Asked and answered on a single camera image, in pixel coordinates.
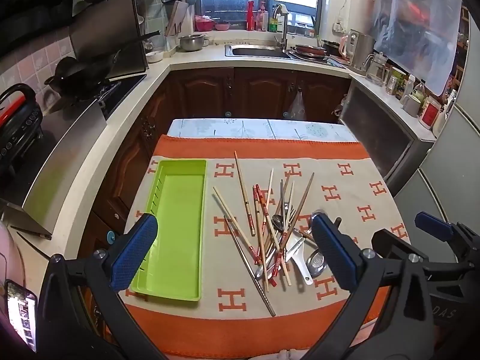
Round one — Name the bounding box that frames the orange beige H-pattern cloth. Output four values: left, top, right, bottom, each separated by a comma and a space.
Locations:
122, 136, 408, 359

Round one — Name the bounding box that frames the black red air fryer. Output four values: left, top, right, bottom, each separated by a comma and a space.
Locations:
1, 83, 43, 170

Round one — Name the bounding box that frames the dark handled ladle spoon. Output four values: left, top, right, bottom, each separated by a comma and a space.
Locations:
305, 210, 327, 278

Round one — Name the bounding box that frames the kitchen sink faucet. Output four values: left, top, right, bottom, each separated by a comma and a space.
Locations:
272, 3, 289, 51

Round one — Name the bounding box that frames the green plastic utensil tray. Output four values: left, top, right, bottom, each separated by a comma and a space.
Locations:
130, 159, 207, 302

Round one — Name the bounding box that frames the black wok pan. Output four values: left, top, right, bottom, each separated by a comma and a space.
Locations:
44, 30, 161, 98

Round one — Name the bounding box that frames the smartphone screen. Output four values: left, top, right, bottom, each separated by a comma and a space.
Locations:
5, 280, 38, 353

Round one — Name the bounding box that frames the long bamboo chopstick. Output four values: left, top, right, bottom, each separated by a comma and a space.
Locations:
233, 150, 256, 236

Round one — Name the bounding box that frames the steel pot on counter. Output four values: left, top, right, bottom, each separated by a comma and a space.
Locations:
180, 33, 210, 52

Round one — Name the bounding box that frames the steel metal chopstick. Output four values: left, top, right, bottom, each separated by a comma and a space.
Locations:
224, 217, 276, 317

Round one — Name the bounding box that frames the white ceramic spoon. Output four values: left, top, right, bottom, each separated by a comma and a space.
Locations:
286, 231, 313, 285

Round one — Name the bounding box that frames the brown wooden chopstick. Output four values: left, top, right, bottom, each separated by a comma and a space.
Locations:
280, 172, 315, 250

